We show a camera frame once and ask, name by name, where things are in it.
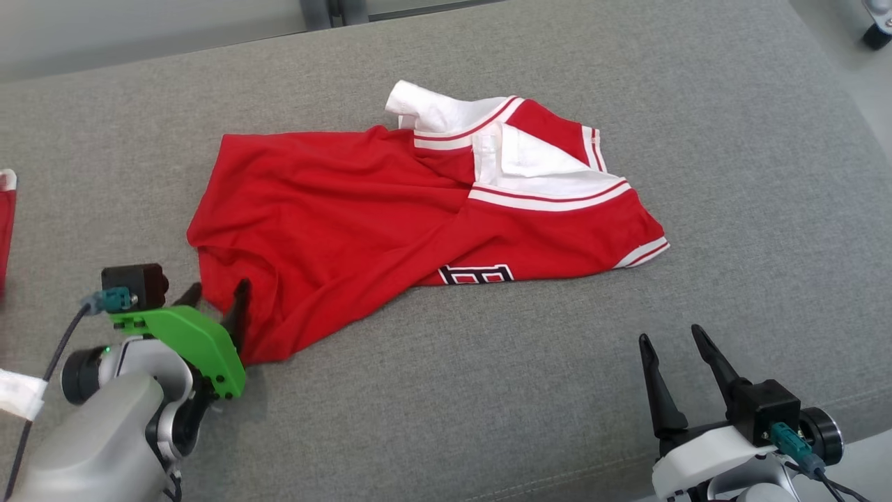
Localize red jersey with white sleeves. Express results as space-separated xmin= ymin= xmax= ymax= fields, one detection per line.
xmin=187 ymin=79 xmax=671 ymax=367

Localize white tape tag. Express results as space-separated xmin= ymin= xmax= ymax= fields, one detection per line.
xmin=0 ymin=368 xmax=48 ymax=421

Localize black caster wheel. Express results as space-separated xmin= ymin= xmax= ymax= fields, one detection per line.
xmin=861 ymin=0 xmax=892 ymax=51

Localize red basketball shorts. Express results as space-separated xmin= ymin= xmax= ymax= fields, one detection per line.
xmin=0 ymin=169 xmax=18 ymax=294

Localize right camera cable teal plug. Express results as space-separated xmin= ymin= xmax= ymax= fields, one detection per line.
xmin=769 ymin=422 xmax=875 ymax=502

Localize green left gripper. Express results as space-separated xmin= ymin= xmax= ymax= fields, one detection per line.
xmin=109 ymin=278 xmax=252 ymax=401

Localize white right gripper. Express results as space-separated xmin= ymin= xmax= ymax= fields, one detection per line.
xmin=638 ymin=324 xmax=781 ymax=501

